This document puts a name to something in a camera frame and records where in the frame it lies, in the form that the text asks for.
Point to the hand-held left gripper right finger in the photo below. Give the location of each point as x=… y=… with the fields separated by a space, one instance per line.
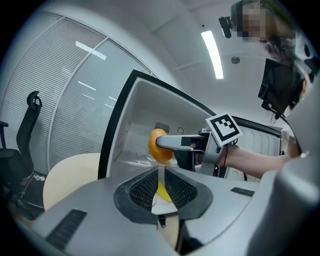
x=220 y=205

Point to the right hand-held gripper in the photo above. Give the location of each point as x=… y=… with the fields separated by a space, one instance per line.
x=212 y=155

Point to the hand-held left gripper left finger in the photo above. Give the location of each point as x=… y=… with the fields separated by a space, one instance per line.
x=100 y=205

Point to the small black-framed fridge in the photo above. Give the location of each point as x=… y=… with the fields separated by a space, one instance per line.
x=140 y=105

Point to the person's right forearm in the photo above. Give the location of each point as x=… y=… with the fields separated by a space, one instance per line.
x=250 y=162

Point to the white plate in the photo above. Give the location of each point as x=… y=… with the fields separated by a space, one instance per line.
x=162 y=207
x=152 y=159

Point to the round beige table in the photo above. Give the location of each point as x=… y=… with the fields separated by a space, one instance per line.
x=70 y=175

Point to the yellow banana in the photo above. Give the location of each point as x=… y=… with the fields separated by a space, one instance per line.
x=162 y=191

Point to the black office chair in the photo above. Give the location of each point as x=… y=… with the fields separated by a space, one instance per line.
x=25 y=140

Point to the ceiling light strip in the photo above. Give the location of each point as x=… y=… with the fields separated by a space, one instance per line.
x=212 y=55

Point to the round ceiling detector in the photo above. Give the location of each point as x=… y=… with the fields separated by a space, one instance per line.
x=235 y=59

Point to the person's white printed shirt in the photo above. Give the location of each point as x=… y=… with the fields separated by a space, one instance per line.
x=307 y=120

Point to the person's head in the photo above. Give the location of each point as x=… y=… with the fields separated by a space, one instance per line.
x=251 y=22

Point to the black head camera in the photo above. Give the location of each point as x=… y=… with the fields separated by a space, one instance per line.
x=226 y=25

